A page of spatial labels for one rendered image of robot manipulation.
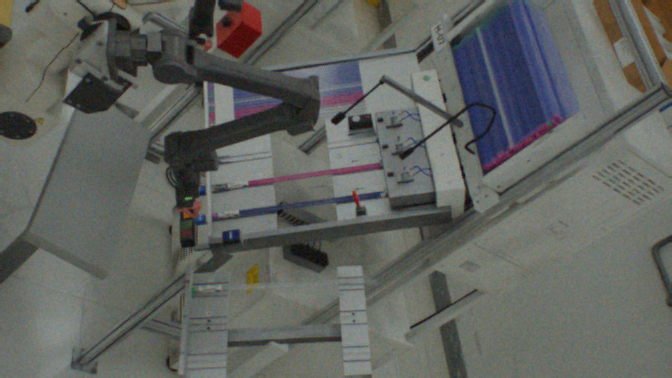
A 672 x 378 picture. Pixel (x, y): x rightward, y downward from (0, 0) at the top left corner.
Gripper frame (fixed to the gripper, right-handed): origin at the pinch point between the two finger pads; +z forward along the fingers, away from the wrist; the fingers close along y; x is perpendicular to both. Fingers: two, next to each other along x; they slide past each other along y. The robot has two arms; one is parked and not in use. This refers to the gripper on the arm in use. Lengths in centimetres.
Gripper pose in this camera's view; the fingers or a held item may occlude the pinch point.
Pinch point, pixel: (193, 202)
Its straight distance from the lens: 268.6
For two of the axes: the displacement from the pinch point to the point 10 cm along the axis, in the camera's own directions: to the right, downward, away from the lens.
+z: 0.8, 6.2, 7.8
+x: -9.9, 1.3, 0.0
